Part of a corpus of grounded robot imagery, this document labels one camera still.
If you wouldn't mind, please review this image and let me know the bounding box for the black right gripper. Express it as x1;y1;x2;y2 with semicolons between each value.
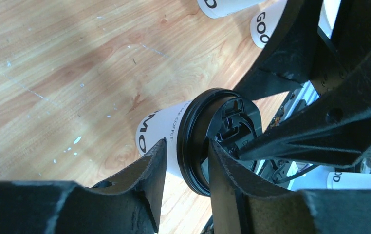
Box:
233;0;371;167

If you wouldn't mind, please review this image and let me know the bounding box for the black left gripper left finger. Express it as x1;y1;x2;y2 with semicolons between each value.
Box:
0;139;167;234

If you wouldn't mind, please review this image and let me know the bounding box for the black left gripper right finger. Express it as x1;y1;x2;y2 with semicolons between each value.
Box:
208;140;371;234

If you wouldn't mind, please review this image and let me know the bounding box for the white paper coffee cup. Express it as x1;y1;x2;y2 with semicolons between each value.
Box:
197;0;265;19

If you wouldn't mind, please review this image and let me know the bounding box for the white paper cup stack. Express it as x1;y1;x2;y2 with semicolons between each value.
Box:
250;0;287;48

